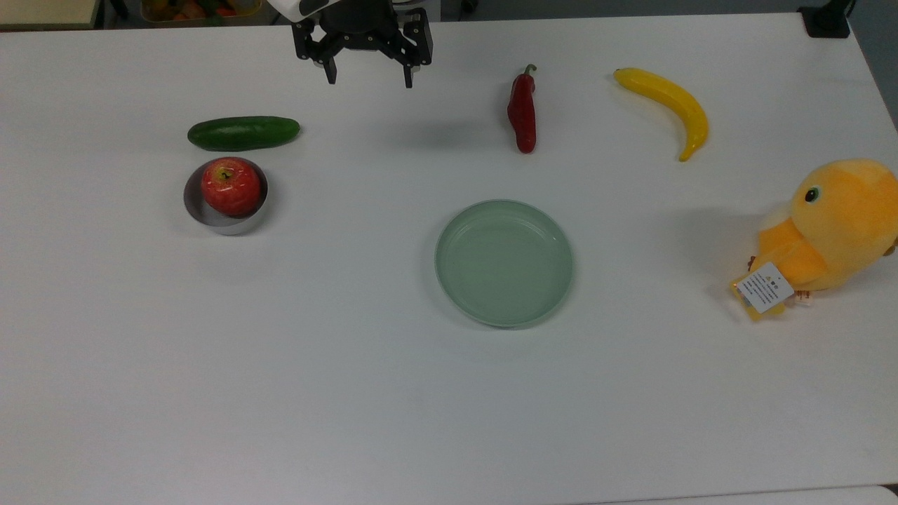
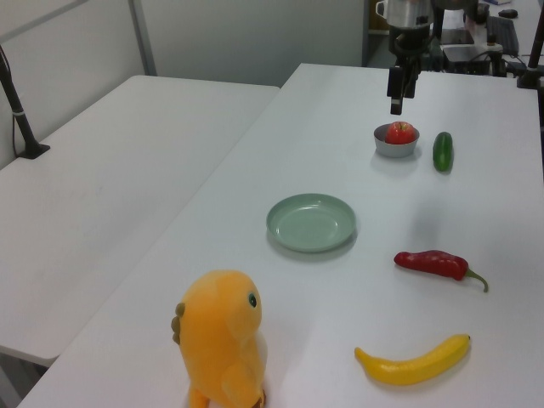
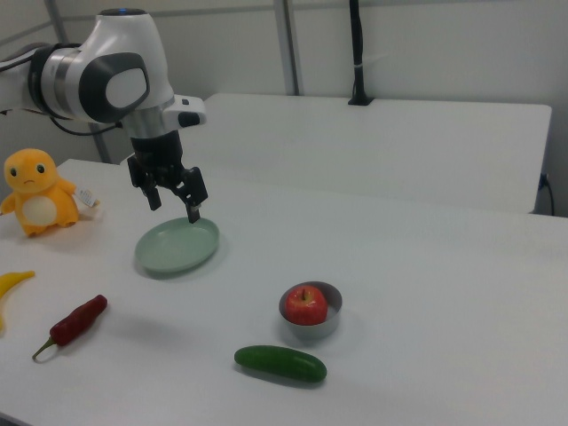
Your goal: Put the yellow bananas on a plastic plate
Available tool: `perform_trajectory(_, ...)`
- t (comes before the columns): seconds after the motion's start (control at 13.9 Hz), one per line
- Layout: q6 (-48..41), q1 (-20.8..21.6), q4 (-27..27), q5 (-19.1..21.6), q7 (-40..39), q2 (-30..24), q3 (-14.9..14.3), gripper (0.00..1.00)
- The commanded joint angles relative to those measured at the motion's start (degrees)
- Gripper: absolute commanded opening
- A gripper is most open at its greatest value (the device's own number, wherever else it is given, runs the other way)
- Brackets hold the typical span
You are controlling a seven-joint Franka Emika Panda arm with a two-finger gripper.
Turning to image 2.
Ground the dark computer keyboard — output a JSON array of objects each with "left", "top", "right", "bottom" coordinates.
[{"left": 486, "top": 15, "right": 520, "bottom": 54}]

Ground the orange plush bird toy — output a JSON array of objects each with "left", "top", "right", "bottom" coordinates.
[{"left": 170, "top": 269, "right": 269, "bottom": 408}]

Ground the small grey bowl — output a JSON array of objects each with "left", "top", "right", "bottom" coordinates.
[{"left": 373, "top": 123, "right": 422, "bottom": 159}]

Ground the red chili pepper toy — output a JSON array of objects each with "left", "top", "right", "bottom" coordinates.
[{"left": 393, "top": 249, "right": 490, "bottom": 293}]

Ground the green plastic plate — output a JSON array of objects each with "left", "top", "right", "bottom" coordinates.
[{"left": 266, "top": 193, "right": 358, "bottom": 254}]

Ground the yellow toy banana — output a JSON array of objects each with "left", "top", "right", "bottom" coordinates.
[{"left": 354, "top": 333, "right": 472, "bottom": 387}]

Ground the green cucumber toy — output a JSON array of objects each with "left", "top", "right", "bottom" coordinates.
[{"left": 432, "top": 131, "right": 455, "bottom": 173}]

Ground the red apple toy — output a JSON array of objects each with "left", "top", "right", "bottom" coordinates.
[{"left": 384, "top": 121, "right": 416, "bottom": 145}]

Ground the black camera stand with cable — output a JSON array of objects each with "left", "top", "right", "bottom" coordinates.
[{"left": 0, "top": 44, "right": 51, "bottom": 161}]

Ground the yellow cabinet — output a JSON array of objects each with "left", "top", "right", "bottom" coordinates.
[{"left": 368, "top": 0, "right": 390, "bottom": 35}]

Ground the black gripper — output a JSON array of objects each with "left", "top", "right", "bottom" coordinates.
[{"left": 386, "top": 23, "right": 435, "bottom": 116}]

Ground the black electronics box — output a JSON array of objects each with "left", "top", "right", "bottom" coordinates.
[{"left": 441, "top": 44, "right": 507, "bottom": 77}]

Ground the black camera stand with clamp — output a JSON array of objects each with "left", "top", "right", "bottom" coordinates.
[{"left": 516, "top": 0, "right": 544, "bottom": 89}]

